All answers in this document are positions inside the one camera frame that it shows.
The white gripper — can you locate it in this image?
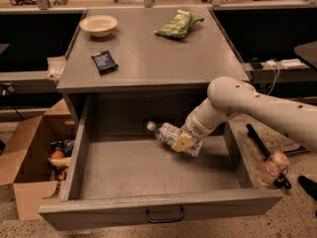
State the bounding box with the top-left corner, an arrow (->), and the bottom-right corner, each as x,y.
171,111 -> 212,153

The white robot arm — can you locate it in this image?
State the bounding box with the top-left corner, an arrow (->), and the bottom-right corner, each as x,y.
181,76 -> 317,152

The open grey top drawer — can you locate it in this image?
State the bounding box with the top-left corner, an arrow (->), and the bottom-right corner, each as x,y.
40,94 -> 282,230

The grey cabinet with top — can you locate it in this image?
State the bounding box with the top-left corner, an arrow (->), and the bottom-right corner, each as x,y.
56,5 -> 251,124

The clear plastic jar on floor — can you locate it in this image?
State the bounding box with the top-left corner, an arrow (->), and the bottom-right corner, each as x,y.
257,151 -> 289,187

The black floor bar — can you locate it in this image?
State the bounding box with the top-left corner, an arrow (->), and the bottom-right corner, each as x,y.
246,124 -> 291,189

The black adapter on ledge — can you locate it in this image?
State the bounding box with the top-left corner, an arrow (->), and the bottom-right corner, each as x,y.
250,58 -> 263,69

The dark blue snack packet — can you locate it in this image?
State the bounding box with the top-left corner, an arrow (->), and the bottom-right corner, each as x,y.
91,51 -> 119,74

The green snack bag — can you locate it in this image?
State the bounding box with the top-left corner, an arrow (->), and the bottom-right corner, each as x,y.
155,10 -> 204,40

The blue packet in box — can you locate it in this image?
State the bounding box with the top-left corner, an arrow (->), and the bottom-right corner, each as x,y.
50,139 -> 74,157

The yellow bag in box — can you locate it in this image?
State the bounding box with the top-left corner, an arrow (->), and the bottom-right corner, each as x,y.
49,157 -> 71,167

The orange fruit in box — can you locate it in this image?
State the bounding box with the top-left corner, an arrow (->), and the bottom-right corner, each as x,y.
51,150 -> 64,159

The white power strip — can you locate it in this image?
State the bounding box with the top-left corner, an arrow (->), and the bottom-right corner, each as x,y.
280,59 -> 306,69

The black shoe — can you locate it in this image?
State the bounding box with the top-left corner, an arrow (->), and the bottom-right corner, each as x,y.
298,176 -> 317,201

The white ceramic bowl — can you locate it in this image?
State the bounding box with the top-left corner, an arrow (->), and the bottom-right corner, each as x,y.
79,15 -> 118,38

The brown cardboard box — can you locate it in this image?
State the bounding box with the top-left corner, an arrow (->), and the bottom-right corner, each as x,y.
0,99 -> 76,220

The black drawer handle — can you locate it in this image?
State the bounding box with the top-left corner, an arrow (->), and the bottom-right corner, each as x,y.
146,207 -> 185,224

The grey metal bracket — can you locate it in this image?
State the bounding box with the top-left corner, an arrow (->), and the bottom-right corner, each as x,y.
46,56 -> 66,80

